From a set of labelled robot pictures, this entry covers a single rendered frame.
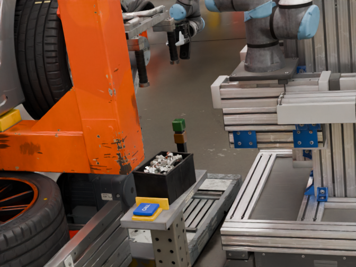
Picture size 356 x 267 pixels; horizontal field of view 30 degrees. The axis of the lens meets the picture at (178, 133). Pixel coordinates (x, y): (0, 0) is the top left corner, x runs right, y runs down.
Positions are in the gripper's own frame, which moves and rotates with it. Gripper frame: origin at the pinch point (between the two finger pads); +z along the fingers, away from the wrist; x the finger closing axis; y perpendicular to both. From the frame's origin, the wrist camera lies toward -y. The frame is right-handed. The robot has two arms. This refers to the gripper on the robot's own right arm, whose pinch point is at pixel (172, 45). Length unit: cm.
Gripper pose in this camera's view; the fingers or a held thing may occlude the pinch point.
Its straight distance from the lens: 297.5
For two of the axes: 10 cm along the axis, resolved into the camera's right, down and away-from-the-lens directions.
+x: 9.3, 0.0, -3.8
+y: -1.3, -9.3, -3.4
